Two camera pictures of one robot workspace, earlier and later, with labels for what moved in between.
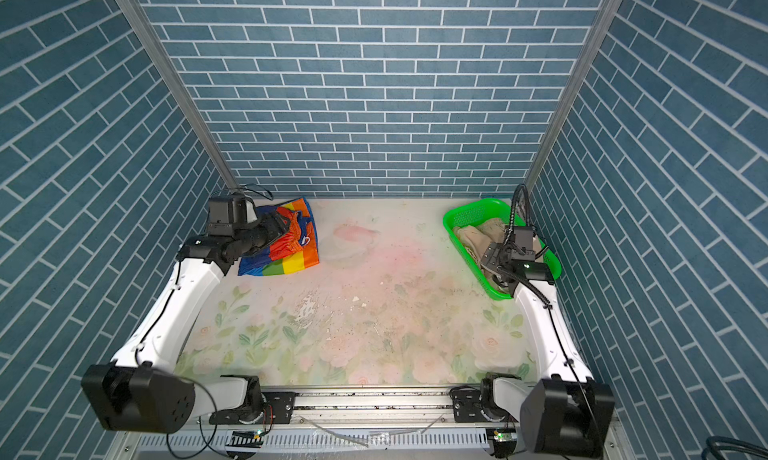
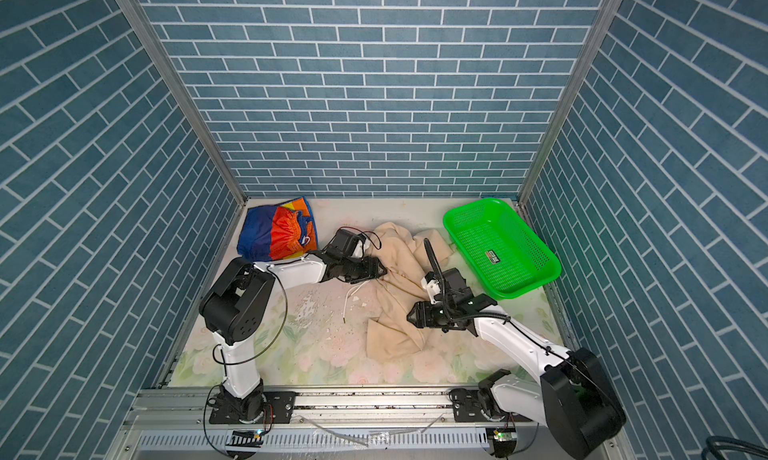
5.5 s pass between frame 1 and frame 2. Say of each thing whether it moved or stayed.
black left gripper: moved
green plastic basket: stayed
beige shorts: moved
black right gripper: moved
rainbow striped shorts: stayed
